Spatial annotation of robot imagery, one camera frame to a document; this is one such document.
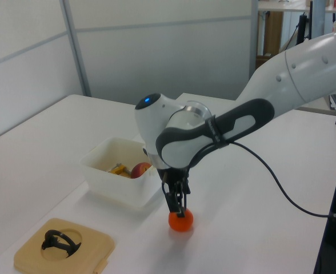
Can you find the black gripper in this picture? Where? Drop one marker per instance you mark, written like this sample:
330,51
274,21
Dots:
175,175

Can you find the red yellow toy apple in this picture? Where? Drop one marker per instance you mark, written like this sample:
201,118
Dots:
140,169

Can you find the white plastic container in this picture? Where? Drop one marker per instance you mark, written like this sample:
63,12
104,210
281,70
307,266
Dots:
113,185

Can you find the beige container lid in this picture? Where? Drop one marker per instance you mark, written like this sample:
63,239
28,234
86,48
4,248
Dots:
28,257

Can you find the orange toy fruit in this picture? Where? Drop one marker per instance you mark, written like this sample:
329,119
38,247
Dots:
180,224

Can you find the background white desk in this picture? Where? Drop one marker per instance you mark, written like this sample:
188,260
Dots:
288,5

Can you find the grey partition post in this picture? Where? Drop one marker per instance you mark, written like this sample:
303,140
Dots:
254,37

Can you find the wooden cabinet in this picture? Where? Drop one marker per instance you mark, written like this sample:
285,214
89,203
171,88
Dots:
272,37

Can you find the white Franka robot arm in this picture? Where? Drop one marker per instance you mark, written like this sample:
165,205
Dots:
299,68

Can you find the yellow C-clamp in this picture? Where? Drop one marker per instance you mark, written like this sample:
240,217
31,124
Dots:
119,171

